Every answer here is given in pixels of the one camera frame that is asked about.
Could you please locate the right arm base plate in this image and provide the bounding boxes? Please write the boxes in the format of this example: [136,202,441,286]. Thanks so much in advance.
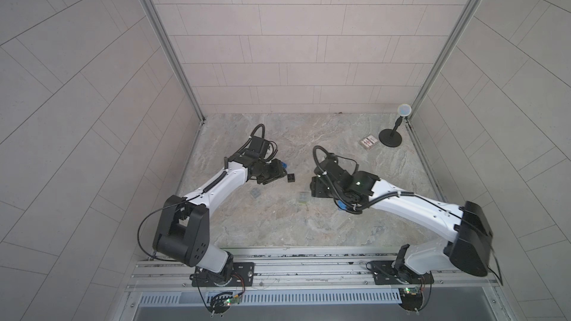
[366,261,434,285]

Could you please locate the grey lego brick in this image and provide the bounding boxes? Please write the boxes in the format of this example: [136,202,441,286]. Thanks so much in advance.
[250,188,261,199]

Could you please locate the aluminium rail frame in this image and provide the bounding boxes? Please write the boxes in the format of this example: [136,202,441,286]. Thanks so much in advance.
[126,246,498,293]

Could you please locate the black stand with round disc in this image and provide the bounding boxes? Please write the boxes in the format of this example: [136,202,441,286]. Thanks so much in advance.
[379,103,412,148]

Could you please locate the circuit board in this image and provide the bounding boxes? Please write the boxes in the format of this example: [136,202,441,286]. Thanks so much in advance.
[208,292,242,315]
[399,287,431,314]

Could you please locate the right circuit board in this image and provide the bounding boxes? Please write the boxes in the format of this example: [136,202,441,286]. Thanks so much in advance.
[399,287,431,314]

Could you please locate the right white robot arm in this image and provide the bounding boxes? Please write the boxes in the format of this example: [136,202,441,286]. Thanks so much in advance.
[310,158,493,284]

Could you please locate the light blue long lego brick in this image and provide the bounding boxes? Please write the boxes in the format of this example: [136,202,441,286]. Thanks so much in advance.
[335,200,347,210]

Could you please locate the left circuit board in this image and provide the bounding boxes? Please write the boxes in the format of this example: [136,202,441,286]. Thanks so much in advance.
[208,292,242,315]

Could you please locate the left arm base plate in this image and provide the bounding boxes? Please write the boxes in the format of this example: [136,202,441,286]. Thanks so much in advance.
[190,262,255,288]

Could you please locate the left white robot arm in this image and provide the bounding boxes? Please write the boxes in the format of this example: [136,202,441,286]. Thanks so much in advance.
[137,135,287,285]

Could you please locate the lime green lego brick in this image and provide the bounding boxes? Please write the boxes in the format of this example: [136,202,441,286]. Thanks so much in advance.
[297,192,311,204]

